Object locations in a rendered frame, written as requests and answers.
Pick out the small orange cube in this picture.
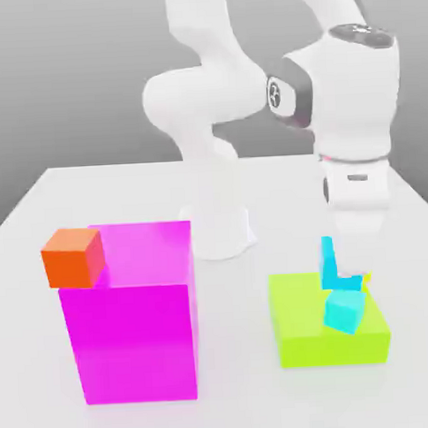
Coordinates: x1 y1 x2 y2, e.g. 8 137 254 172
39 225 109 292

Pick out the large magenta box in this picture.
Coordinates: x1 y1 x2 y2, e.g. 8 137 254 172
54 219 202 408

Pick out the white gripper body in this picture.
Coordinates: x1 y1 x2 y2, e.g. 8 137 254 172
330 206 388 278

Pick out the large lime green box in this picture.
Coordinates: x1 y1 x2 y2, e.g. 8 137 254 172
267 267 394 370

